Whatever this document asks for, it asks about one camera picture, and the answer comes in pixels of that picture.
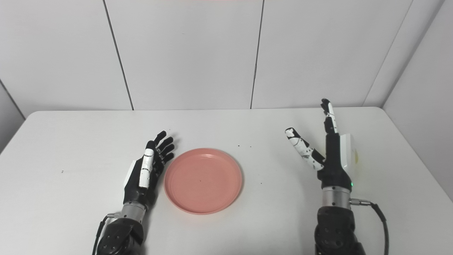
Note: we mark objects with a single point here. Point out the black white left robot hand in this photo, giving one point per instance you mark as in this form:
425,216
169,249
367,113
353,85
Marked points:
134,187

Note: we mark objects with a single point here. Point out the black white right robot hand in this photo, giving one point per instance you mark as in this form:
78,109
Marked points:
334,170

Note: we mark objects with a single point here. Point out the yellow lemon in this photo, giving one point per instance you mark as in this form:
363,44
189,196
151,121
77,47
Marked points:
356,157

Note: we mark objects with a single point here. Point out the pink round plate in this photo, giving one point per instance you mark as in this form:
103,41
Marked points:
203,180

